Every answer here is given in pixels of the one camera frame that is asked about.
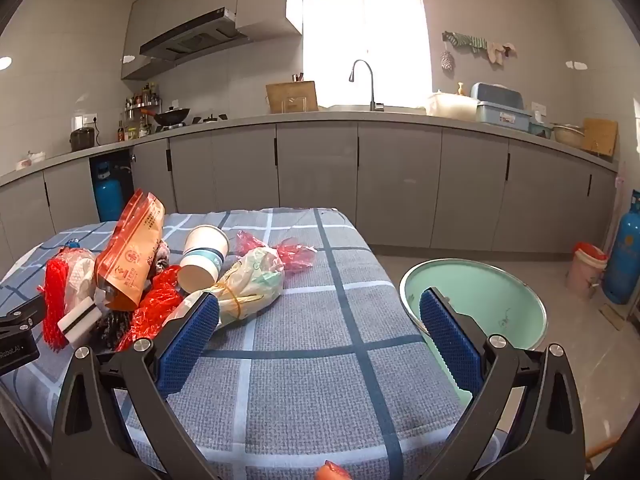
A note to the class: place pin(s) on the range hood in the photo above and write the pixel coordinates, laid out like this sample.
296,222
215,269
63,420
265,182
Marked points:
195,40

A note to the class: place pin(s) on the wall socket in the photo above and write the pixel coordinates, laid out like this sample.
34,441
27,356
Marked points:
85,121

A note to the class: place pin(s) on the beige bucket with red lid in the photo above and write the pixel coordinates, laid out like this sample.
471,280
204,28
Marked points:
585,275

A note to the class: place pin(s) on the pink cellophane wrapper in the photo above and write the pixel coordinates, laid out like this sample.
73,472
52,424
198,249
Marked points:
295,257

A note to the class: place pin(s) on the dark rice cooker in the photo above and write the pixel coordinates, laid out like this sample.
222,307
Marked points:
82,140

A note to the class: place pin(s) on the bright window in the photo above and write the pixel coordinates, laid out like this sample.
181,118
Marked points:
365,35

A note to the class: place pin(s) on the green enamel basin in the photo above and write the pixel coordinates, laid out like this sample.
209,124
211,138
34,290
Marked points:
475,285

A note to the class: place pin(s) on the black wok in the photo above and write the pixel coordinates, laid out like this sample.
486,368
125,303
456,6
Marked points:
172,117

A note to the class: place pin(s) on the green white plastic bag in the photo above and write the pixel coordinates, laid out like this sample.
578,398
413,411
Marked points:
255,280

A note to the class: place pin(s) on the grey kitchen counter cabinets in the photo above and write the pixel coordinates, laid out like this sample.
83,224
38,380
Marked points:
400,185

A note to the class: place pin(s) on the white plastic container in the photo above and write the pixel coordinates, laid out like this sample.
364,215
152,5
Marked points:
450,105

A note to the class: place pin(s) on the black knit cloth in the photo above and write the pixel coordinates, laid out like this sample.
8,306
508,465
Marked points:
112,329

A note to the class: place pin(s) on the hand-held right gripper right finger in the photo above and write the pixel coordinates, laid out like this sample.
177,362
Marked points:
450,345

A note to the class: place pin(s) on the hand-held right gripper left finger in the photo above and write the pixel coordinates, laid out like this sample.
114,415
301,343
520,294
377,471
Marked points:
190,347

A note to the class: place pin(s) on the wooden cutting board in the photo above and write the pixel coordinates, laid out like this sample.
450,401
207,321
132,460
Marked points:
290,97

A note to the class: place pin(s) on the spice rack with bottles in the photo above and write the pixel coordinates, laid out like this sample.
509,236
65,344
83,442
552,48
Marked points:
142,105

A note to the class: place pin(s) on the hanging scrubber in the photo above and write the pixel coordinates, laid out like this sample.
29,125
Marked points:
447,60

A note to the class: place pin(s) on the person's right hand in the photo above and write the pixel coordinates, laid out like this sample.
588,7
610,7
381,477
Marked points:
332,474

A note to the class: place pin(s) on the blue gas cylinder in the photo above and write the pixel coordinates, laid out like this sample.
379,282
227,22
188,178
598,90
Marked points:
622,255
109,195

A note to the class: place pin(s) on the gas stove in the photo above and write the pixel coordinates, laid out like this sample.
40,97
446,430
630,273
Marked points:
210,119

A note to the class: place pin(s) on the white plastic bag red print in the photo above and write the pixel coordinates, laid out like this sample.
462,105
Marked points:
80,275

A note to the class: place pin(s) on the green striped hanging towel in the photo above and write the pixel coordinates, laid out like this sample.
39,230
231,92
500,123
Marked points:
465,42

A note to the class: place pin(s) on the grey upper cabinets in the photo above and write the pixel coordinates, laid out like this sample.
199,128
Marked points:
260,0

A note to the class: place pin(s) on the white sponge block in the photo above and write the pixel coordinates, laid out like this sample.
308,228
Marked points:
80,321

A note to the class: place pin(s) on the blue dish rack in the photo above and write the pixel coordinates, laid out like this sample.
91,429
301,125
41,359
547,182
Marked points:
500,110

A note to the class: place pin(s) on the metal sink faucet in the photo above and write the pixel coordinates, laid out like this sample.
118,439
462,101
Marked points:
371,85

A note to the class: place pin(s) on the red net bag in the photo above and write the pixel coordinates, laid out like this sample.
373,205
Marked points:
54,300

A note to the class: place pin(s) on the small wooden board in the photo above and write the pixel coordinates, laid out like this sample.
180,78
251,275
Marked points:
600,137

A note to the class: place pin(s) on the orange snack bag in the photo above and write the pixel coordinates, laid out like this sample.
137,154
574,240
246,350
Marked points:
132,250

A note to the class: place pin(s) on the plaid cloth scrap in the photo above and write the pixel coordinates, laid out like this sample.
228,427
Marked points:
161,260

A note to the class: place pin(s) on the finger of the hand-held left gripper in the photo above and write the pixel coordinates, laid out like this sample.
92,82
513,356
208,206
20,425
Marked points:
22,312

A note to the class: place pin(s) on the beige hanging cloth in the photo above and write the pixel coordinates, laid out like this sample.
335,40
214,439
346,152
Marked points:
500,52

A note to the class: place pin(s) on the white paper cup blue band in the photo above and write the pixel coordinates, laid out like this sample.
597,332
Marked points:
202,260

